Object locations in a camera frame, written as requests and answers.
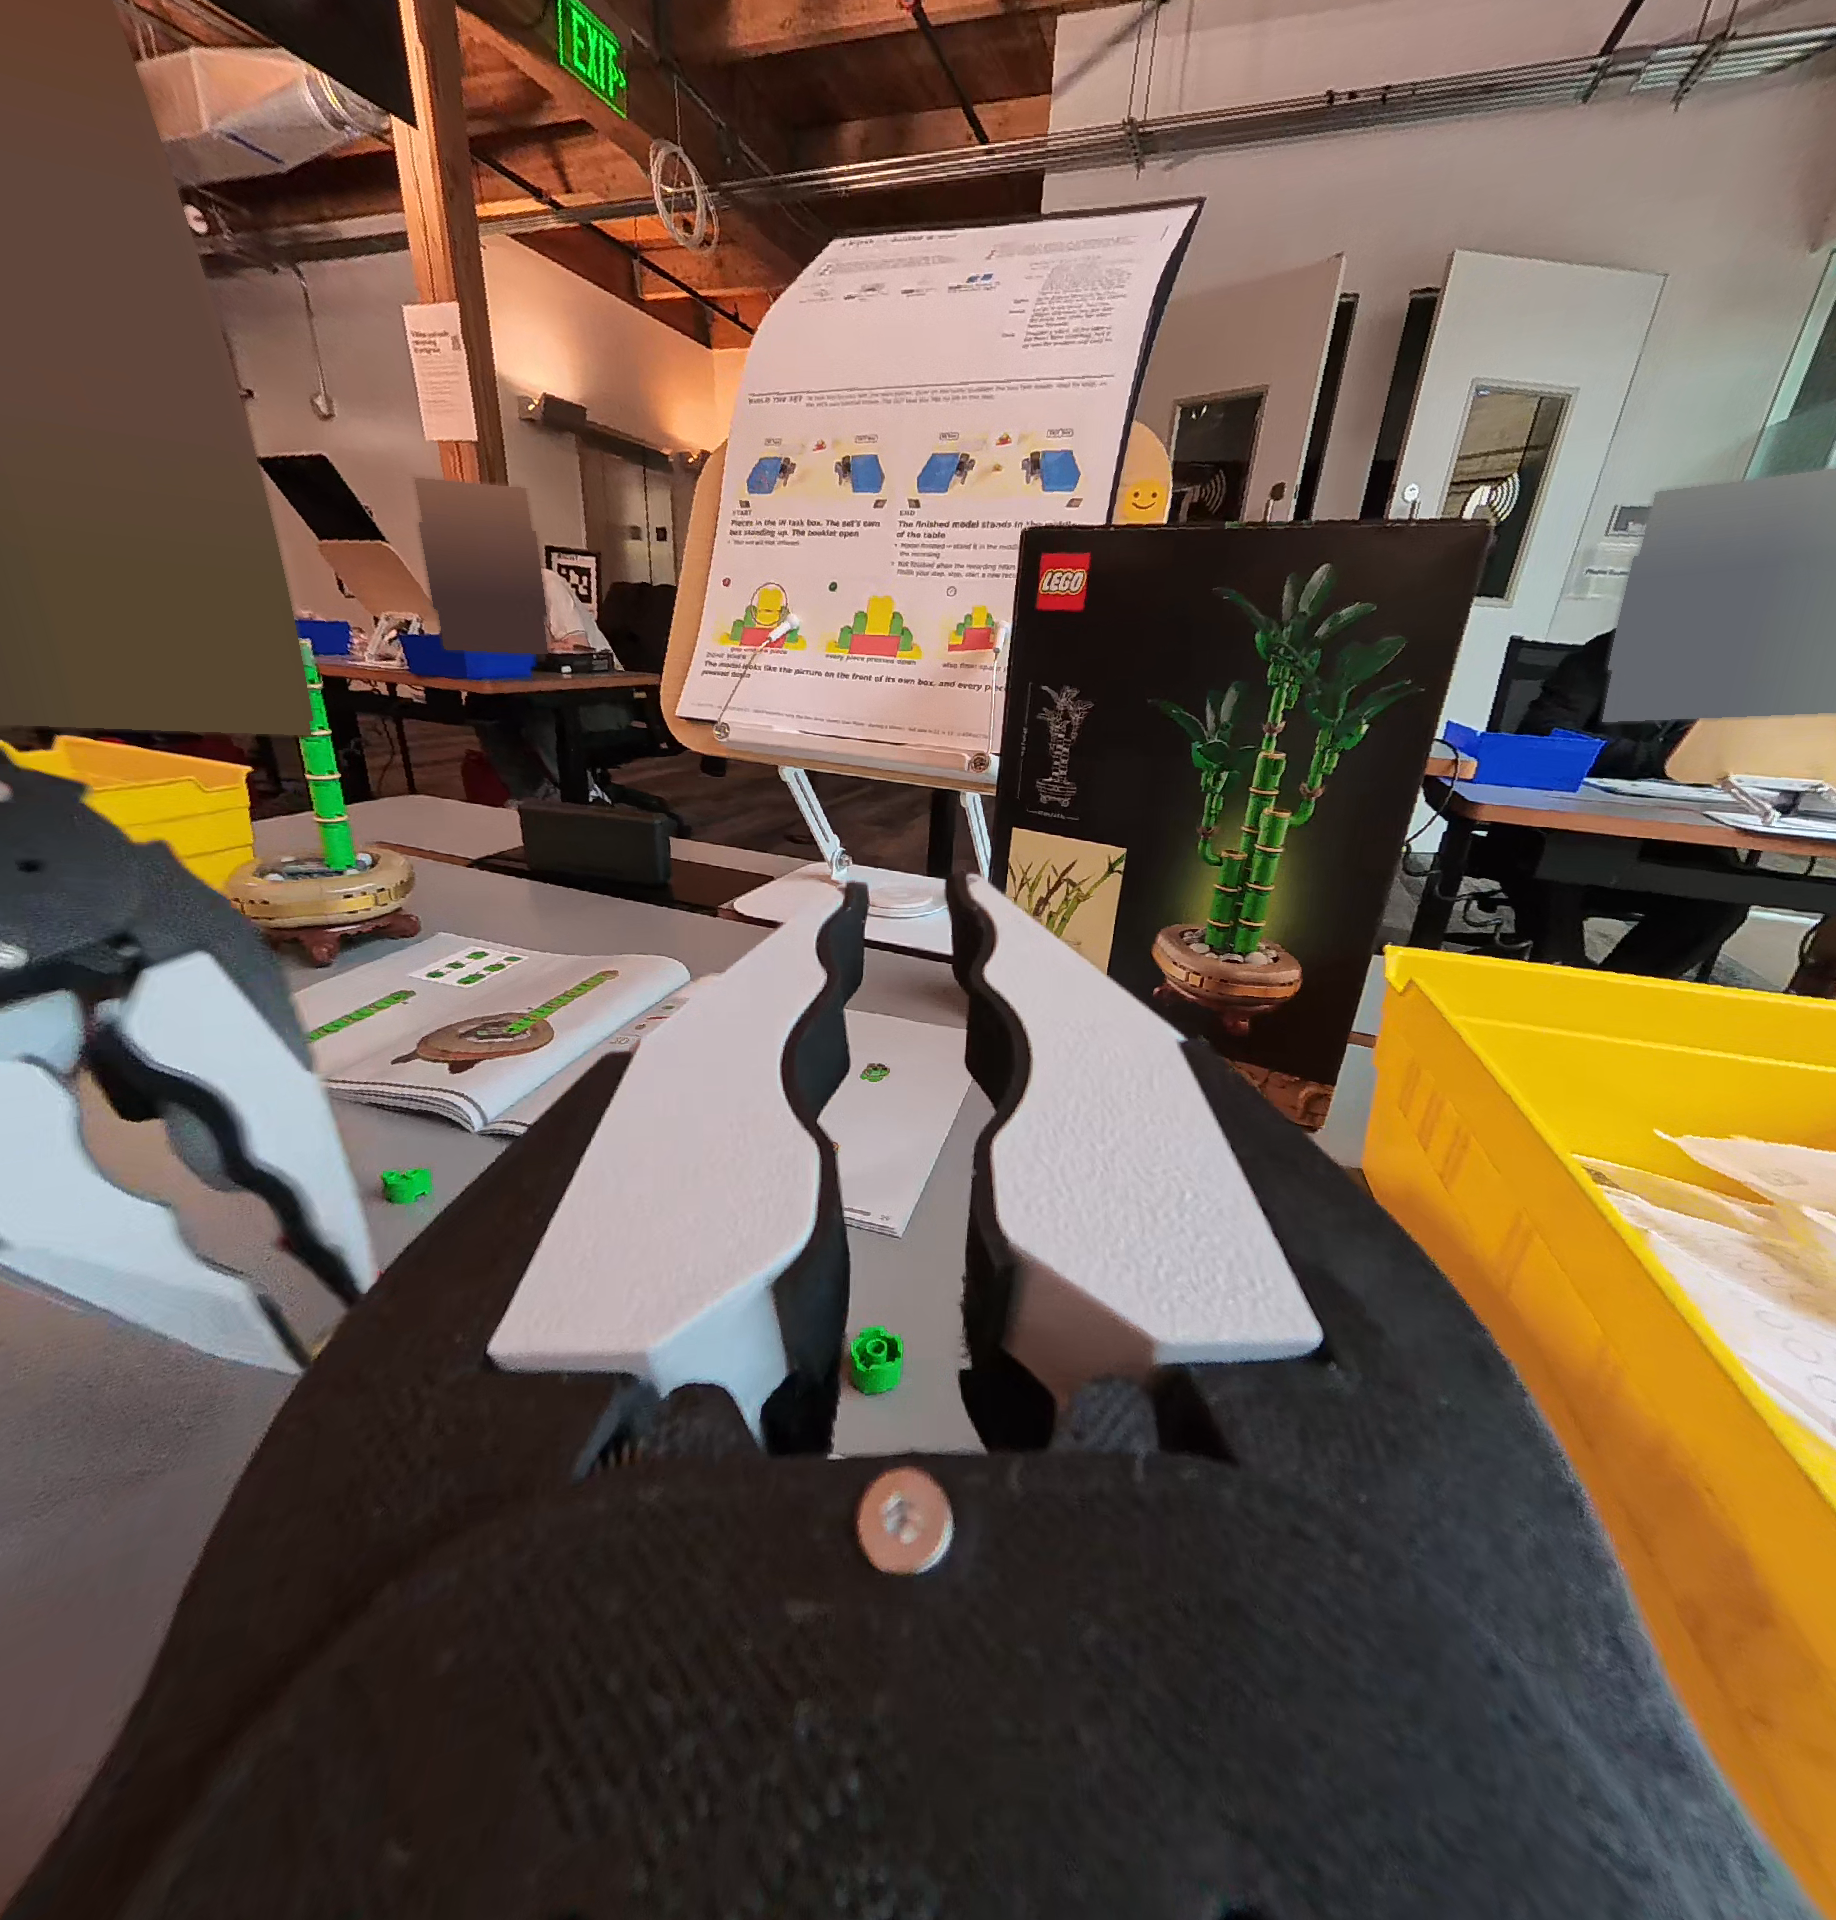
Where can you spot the cluttered wooden desk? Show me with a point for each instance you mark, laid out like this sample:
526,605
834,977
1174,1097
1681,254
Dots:
1578,818

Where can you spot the small green round toy brick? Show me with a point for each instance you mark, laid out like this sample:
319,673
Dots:
875,1356

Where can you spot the white paper bags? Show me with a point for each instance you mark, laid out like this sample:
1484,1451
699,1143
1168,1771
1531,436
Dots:
1760,1275

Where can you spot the black power box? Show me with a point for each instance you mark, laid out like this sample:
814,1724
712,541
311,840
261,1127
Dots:
598,844

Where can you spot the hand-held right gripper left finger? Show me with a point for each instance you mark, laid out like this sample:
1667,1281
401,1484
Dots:
661,1200

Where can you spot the black toy set box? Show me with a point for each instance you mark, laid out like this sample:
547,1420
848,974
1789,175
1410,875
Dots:
1131,723

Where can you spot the yellow plastic parts bin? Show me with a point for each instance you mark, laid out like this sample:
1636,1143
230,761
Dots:
1535,1352
169,811

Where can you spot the grey desk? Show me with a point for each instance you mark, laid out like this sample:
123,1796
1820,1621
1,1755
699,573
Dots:
79,1502

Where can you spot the building instruction booklet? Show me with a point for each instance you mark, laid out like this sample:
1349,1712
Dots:
561,1005

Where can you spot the long wooden desk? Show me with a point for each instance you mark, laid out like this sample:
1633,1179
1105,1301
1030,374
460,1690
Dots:
485,686

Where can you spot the blue parts bin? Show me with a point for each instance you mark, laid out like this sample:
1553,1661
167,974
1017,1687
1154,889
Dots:
468,658
1526,760
323,638

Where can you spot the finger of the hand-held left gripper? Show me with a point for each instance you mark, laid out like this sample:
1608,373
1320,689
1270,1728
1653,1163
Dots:
95,1231
258,1080

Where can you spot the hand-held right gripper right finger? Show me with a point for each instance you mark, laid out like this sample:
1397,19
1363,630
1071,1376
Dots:
1143,1200

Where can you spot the green exit sign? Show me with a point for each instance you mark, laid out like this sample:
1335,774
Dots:
594,54

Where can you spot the printed task sheet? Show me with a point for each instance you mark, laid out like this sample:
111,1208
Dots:
933,450

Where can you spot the white paper notice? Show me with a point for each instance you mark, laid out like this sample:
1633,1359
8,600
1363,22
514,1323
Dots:
442,374

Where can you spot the small green toy clip piece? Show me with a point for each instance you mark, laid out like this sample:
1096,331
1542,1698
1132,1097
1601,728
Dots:
407,1185

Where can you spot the toy bamboo stalk in tan pot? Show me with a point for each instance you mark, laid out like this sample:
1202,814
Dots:
319,886

